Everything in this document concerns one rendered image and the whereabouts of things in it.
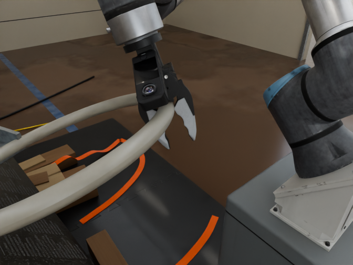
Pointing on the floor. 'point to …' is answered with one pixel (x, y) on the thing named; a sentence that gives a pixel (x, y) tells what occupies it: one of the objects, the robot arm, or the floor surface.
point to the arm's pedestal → (272, 227)
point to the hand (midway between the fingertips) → (179, 140)
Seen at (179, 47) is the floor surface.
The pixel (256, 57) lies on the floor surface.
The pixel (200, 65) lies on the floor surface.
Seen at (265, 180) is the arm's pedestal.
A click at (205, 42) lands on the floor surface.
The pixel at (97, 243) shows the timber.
